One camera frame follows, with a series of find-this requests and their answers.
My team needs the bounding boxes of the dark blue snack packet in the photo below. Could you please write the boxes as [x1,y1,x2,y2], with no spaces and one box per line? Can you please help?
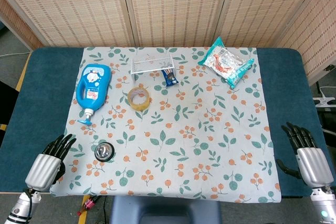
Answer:
[162,68,180,88]

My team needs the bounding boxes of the woven bamboo folding screen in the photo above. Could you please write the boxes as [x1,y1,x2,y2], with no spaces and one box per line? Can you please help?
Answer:
[0,0,336,86]

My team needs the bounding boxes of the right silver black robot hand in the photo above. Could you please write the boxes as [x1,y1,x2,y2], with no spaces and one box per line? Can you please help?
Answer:
[276,122,335,189]

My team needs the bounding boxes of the silver call bell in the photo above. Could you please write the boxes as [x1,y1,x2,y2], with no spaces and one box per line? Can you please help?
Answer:
[94,142,116,163]

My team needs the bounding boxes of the white cable on floor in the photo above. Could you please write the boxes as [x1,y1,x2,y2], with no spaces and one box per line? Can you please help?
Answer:
[0,51,33,58]

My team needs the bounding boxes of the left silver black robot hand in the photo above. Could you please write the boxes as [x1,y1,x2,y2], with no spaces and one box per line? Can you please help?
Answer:
[25,133,77,192]

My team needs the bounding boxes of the blue cartoon pump bottle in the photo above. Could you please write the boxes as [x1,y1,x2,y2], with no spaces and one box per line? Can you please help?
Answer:
[76,63,112,126]

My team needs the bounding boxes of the teal silver snack bag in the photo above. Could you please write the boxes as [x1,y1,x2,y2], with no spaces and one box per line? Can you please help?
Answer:
[197,36,256,90]

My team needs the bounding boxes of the white wire mesh basket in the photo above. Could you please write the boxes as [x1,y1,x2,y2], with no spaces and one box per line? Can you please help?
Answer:
[130,54,176,82]

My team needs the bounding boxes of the floral leaf print tablecloth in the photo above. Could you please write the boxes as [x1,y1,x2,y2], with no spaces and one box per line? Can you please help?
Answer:
[49,46,283,204]

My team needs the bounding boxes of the red pink tool on floor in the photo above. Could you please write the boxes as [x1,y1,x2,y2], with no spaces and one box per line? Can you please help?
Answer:
[77,195,100,216]

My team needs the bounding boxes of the dark blue table mat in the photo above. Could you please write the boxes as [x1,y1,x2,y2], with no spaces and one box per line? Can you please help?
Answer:
[0,47,336,199]

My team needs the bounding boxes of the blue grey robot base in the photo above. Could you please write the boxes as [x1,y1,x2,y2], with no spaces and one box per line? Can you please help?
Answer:
[109,196,223,224]

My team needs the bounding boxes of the clear packing tape roll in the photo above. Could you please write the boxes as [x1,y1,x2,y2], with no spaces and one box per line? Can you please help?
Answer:
[127,87,151,111]

